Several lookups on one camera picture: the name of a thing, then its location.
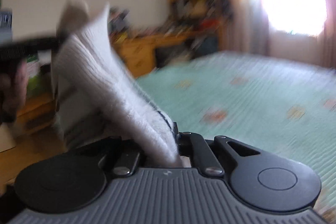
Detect wooden bookshelf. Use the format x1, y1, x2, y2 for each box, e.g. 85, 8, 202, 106
164, 0, 231, 54

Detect green quilted bed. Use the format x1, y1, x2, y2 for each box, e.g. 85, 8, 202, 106
135, 52, 336, 216

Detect white black-striped knit sweater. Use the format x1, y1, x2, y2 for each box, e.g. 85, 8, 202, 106
51, 0, 184, 168

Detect wooden desk with drawers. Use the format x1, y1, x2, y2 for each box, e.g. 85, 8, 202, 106
115, 30, 218, 77

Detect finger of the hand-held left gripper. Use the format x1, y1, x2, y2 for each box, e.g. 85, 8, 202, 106
0, 35, 67, 60

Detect person's left hand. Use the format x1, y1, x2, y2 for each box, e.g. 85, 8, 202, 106
0, 60, 28, 123

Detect pink curtain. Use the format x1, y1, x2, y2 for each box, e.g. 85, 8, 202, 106
310, 0, 336, 68
223, 0, 271, 56

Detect wooden stool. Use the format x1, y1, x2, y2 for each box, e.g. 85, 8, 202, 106
16, 93, 57, 135

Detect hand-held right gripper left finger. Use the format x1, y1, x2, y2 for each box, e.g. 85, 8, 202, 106
67, 136, 143, 178

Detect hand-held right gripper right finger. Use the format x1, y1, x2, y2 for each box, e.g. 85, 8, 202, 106
172, 122, 263, 177

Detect green bag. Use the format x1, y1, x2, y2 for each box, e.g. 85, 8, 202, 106
26, 53, 51, 98

